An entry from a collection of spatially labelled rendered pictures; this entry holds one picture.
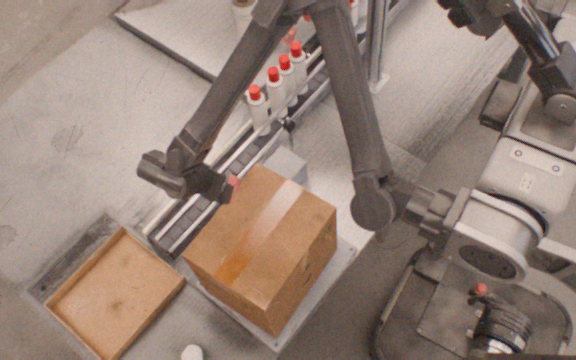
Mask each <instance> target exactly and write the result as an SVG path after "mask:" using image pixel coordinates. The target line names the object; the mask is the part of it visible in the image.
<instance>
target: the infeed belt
mask: <svg viewBox="0 0 576 360"><path fill-rule="evenodd" d="M399 1H400V0H391V2H390V4H389V6H388V12H389V11H390V10H391V9H392V8H393V7H394V6H395V5H396V4H397V3H398V2H399ZM365 37H366V31H365V32H364V33H362V34H357V42H358V46H359V45H360V44H361V43H362V42H363V40H364V38H365ZM322 60H323V55H322V53H321V54H320V55H319V56H318V57H317V58H316V59H315V60H314V61H313V62H312V64H311V65H310V66H309V67H308V68H307V69H306V72H307V76H308V75H309V74H310V73H311V72H312V71H313V70H314V69H315V68H316V67H317V66H318V65H319V64H320V63H321V62H322ZM327 78H328V73H327V70H326V66H324V67H323V68H322V69H321V70H320V71H319V72H318V73H317V74H316V75H315V76H314V77H313V79H312V80H311V81H310V82H309V83H308V91H307V92H306V93H305V94H304V95H297V99H298V102H297V104H296V105H295V106H293V107H287V109H288V115H287V116H286V117H285V118H284V119H282V120H284V121H286V119H287V118H288V117H289V118H290V119H291V118H292V117H293V116H294V115H295V113H296V112H297V111H298V109H299V108H300V107H301V106H302V105H303V104H304V103H305V102H306V101H307V100H308V99H309V98H310V97H311V95H312V94H313V93H314V92H315V91H316V90H317V89H318V88H319V87H320V86H321V85H322V84H323V83H324V81H325V80H326V79H327ZM270 126H271V132H270V134H269V135H267V136H265V137H259V136H258V137H257V138H256V139H255V140H254V141H253V142H252V143H251V144H250V145H249V146H248V148H247V149H246V150H245V151H244V152H243V153H242V154H241V155H240V156H239V157H238V158H237V159H236V160H235V161H234V162H233V163H232V165H231V166H230V167H229V168H228V169H227V170H226V171H225V172H224V173H223V174H226V180H225V183H223V185H222V189H221V191H222V192H223V191H224V187H225V184H226V183H227V182H228V179H229V176H230V174H233V175H235V176H237V175H238V174H239V173H240V172H241V171H242V170H243V169H244V168H245V167H246V166H247V164H248V163H249V162H250V161H251V160H252V159H253V158H254V157H255V156H256V155H257V154H258V153H259V151H261V150H262V149H263V148H264V147H265V146H266V145H267V144H268V143H269V142H270V141H271V140H272V139H273V137H274V136H275V135H276V134H277V133H278V132H279V131H280V130H281V129H282V128H283V124H281V123H280V122H278V121H276V120H274V121H273V122H272V123H271V124H270ZM253 133H254V129H253V125H252V126H251V127H250V128H249V129H248V130H247V132H246V133H245V134H244V135H243V136H242V137H241V138H240V139H239V140H238V141H237V142H236V143H235V144H234V145H233V146H232V147H231V148H230V149H229V150H228V151H227V152H226V153H227V154H226V153H225V155H224V156H223V157H222V158H221V159H220V160H219V161H218V162H217V163H216V164H215V165H214V166H213V167H212V168H211V169H213V170H215V171H218V170H219V169H220V168H221V167H222V166H223V165H224V164H225V163H226V162H227V161H228V160H229V159H230V157H231V156H232V155H233V154H234V153H235V152H236V151H237V150H238V149H239V148H240V147H241V146H242V145H243V144H244V143H245V142H246V141H247V140H248V138H249V137H250V136H251V135H252V134H253ZM194 196H195V195H194ZM194 196H190V197H186V198H185V199H183V198H182V199H181V201H180V202H179V203H178V204H177V205H176V206H175V207H174V208H173V209H172V210H171V211H170V212H169V213H168V214H167V215H166V216H165V217H164V218H163V219H162V220H161V221H160V223H159V224H158V225H157V227H155V228H154V229H153V230H152V231H151V232H150V233H149V234H148V235H147V236H148V237H149V238H150V239H151V240H153V241H154V242H155V243H156V244H158V245H159V246H160V247H161V248H163V249H164V250H165V251H167V250H169V248H170V247H171V246H172V245H173V244H174V243H175V242H176V241H177V240H178V239H179V238H180V237H181V236H182V234H183V233H185V232H186V231H187V230H188V229H189V228H190V227H191V226H192V225H193V224H194V223H195V222H196V220H197V219H198V218H199V217H200V216H201V215H202V214H203V213H204V212H205V211H206V210H207V209H208V207H209V206H210V205H211V204H212V203H213V201H211V200H209V199H207V198H205V197H203V196H202V197H201V199H200V200H199V201H198V202H197V203H196V204H195V205H194V206H193V207H192V208H191V209H190V210H189V211H188V212H187V213H186V214H185V216H183V217H182V218H181V219H180V220H179V221H178V222H177V223H176V224H175V225H174V226H173V227H172V228H171V229H170V230H169V231H168V233H167V234H166V235H165V236H164V237H163V238H162V239H161V240H160V241H157V240H156V239H155V237H156V236H157V234H158V233H159V232H160V231H161V230H162V229H163V228H164V227H165V226H166V225H167V224H168V223H169V222H170V221H171V220H172V219H173V218H174V217H175V215H176V214H177V213H178V212H179V211H180V210H181V209H182V208H183V207H185V206H186V205H187V204H188V203H189V202H190V201H191V200H192V199H193V198H194Z"/></svg>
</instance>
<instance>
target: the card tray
mask: <svg viewBox="0 0 576 360"><path fill-rule="evenodd" d="M187 282H188V280H187V279H186V277H185V276H180V275H179V274H178V273H177V272H175V271H174V270H173V269H172V268H171V267H169V266H168V265H167V264H166V262H164V261H163V260H162V259H161V258H159V257H158V256H157V255H156V254H155V253H153V252H152V251H151V250H150V249H148V248H147V247H146V246H145V245H143V244H142V243H141V242H140V241H139V240H137V239H136V238H135V237H134V236H132V235H131V234H130V233H129V232H127V231H126V229H125V228H124V227H123V226H121V227H120V228H119V229H118V230H117V231H116V232H115V233H114V234H113V235H112V236H111V237H110V238H109V239H108V240H107V241H106V242H105V243H103V244H102V245H101V246H100V247H99V248H98V249H97V250H96V251H95V252H94V253H93V254H92V255H91V256H90V257H89V258H88V259H87V260H86V261H85V262H84V263H83V264H82V266H81V267H80V268H79V269H78V270H77V271H76V272H75V273H74V274H73V275H72V276H71V277H70V278H69V279H68V280H67V281H66V282H65V283H64V284H63V285H62V287H61V288H60V289H59V290H58V291H57V292H56V293H55V294H54V295H53V296H52V297H51V298H50V299H49V300H48V301H47V302H46V303H45V304H44V305H43V306H44V307H46V308H47V309H48V310H49V311H50V312H51V313H52V314H53V315H54V316H55V317H56V318H57V319H58V320H59V321H60V322H61V323H62V324H63V325H64V326H65V327H66V328H67V329H68V330H69V331H71V332H72V333H73V334H74V335H75V336H76V337H77V338H78V339H79V340H80V341H81V342H82V343H83V344H84V346H85V347H86V348H87V349H88V350H89V351H90V352H91V353H92V354H93V355H94V356H95V357H97V358H99V359H100V360H119V358H120V357H121V356H122V355H123V354H124V353H125V352H126V351H127V349H128V348H129V347H130V346H131V345H132V344H133V343H134V341H135V339H136V338H137V337H138V336H139V335H140V334H141V333H142V332H143V330H144V329H145V328H146V327H147V326H148V325H149V324H150V323H151V321H152V320H153V319H154V318H155V317H156V316H157V315H158V314H159V312H160V311H161V310H162V309H163V308H164V307H165V306H166V305H167V303H168V302H169V301H170V300H171V299H172V298H173V297H174V296H175V294H176V293H177V292H178V291H179V290H180V289H181V288H182V287H184V285H185V284H186V283H187Z"/></svg>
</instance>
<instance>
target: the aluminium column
mask: <svg viewBox="0 0 576 360"><path fill-rule="evenodd" d="M388 6H389V0H368V6H367V24H366V42H365V60H364V69H365V73H366V77H367V81H368V83H369V84H370V85H372V86H375V85H376V84H377V83H378V82H379V80H380V79H381V77H382V67H383V57H384V47H385V36H386V26H387V16H388Z"/></svg>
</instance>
